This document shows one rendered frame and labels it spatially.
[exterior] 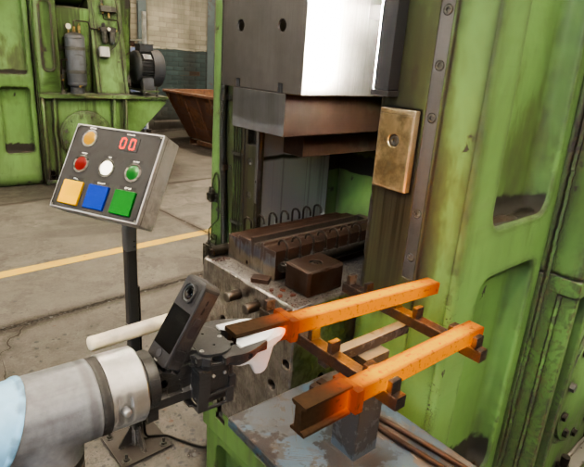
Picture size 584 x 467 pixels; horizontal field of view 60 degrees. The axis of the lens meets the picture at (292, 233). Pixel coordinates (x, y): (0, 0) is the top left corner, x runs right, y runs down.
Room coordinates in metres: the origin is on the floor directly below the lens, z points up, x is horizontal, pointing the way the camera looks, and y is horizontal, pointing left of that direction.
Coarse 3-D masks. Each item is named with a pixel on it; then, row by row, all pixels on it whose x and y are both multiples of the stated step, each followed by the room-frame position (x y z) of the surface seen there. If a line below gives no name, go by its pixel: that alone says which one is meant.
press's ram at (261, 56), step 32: (224, 0) 1.33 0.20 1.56; (256, 0) 1.24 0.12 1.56; (288, 0) 1.16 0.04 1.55; (320, 0) 1.14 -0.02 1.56; (352, 0) 1.21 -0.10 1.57; (224, 32) 1.33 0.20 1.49; (256, 32) 1.24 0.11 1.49; (288, 32) 1.16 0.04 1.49; (320, 32) 1.15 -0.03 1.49; (352, 32) 1.22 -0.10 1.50; (224, 64) 1.33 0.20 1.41; (256, 64) 1.24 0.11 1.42; (288, 64) 1.15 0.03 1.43; (320, 64) 1.15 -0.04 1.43; (352, 64) 1.22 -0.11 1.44
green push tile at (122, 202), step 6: (120, 192) 1.44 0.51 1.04; (126, 192) 1.44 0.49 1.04; (132, 192) 1.43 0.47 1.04; (114, 198) 1.44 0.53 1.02; (120, 198) 1.43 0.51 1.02; (126, 198) 1.42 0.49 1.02; (132, 198) 1.42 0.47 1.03; (114, 204) 1.43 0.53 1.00; (120, 204) 1.42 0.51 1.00; (126, 204) 1.41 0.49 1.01; (132, 204) 1.41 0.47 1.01; (108, 210) 1.42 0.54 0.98; (114, 210) 1.41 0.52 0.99; (120, 210) 1.41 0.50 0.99; (126, 210) 1.40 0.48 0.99; (126, 216) 1.39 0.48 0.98
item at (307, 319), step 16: (384, 288) 0.82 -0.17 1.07; (400, 288) 0.83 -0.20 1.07; (416, 288) 0.83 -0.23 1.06; (432, 288) 0.86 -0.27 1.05; (320, 304) 0.72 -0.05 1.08; (336, 304) 0.73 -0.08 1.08; (352, 304) 0.73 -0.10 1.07; (368, 304) 0.75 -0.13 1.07; (384, 304) 0.78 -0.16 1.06; (256, 320) 0.63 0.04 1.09; (272, 320) 0.64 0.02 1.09; (288, 320) 0.65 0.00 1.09; (304, 320) 0.66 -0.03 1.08; (320, 320) 0.68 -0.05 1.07; (336, 320) 0.71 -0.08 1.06; (240, 336) 0.59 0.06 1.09; (288, 336) 0.64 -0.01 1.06
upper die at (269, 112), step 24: (240, 96) 1.28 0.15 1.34; (264, 96) 1.21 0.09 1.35; (288, 96) 1.16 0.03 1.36; (312, 96) 1.21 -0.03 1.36; (336, 96) 1.27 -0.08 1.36; (360, 96) 1.32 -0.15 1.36; (240, 120) 1.28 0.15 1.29; (264, 120) 1.21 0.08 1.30; (288, 120) 1.16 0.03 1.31; (312, 120) 1.22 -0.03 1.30; (336, 120) 1.27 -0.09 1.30; (360, 120) 1.33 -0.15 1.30
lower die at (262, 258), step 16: (288, 224) 1.39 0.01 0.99; (304, 224) 1.40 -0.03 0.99; (240, 240) 1.26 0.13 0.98; (272, 240) 1.21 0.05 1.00; (288, 240) 1.25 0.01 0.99; (304, 240) 1.25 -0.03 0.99; (320, 240) 1.26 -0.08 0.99; (352, 240) 1.35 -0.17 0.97; (240, 256) 1.26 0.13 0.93; (256, 256) 1.21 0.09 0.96; (272, 256) 1.17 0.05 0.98; (288, 256) 1.18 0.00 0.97; (352, 256) 1.35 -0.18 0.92; (272, 272) 1.16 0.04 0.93
